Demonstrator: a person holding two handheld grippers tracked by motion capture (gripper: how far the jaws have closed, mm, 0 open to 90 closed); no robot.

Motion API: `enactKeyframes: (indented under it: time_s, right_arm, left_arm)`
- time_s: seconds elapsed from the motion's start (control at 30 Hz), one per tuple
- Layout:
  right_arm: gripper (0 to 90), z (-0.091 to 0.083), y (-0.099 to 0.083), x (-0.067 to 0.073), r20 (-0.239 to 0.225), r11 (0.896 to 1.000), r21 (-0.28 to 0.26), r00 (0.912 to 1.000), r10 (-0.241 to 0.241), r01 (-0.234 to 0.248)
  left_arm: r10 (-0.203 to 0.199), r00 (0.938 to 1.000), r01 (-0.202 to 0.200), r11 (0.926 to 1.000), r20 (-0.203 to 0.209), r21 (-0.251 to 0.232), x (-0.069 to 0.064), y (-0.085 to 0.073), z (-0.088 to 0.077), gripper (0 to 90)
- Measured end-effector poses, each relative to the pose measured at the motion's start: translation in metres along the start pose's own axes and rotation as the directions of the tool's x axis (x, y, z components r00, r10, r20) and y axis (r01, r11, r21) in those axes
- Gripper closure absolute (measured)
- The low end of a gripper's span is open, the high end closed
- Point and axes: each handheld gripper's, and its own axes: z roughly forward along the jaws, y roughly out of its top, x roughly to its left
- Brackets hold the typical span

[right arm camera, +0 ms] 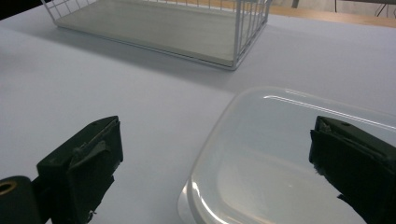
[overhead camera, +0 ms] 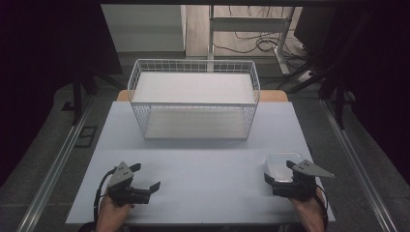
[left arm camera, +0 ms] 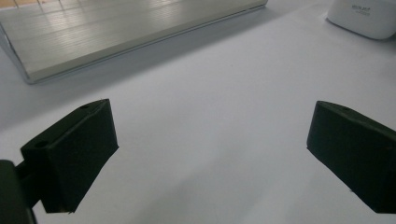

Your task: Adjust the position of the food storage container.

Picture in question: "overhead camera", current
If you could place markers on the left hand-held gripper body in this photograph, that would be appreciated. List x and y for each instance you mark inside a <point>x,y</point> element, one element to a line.
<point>121,180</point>

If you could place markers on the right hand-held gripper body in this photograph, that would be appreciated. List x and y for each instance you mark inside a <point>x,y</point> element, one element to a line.
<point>303,187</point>

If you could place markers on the clear plastic container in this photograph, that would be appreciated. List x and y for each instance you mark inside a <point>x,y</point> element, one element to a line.
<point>278,167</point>

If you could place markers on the person's right hand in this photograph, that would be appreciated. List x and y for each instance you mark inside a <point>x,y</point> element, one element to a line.
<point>307,206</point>

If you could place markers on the person's left hand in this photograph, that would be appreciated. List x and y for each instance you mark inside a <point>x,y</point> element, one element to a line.
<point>111,212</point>

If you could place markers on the black tripod stand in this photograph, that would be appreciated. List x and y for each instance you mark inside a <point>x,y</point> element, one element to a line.
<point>77,93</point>
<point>338,96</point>

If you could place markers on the dark curtain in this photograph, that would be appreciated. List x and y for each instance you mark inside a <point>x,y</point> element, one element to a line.
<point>35,64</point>
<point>380,64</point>

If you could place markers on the white cabinet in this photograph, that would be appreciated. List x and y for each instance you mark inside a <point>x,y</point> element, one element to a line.
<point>145,29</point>

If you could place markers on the black rectangular floor frame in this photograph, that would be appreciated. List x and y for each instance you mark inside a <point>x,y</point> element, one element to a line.
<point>78,137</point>

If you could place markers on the aluminium rail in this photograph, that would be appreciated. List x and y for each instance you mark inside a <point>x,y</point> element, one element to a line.
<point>361,167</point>
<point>54,167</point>

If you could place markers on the white metal desk frame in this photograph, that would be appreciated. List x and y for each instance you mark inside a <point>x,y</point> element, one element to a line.
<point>248,24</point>

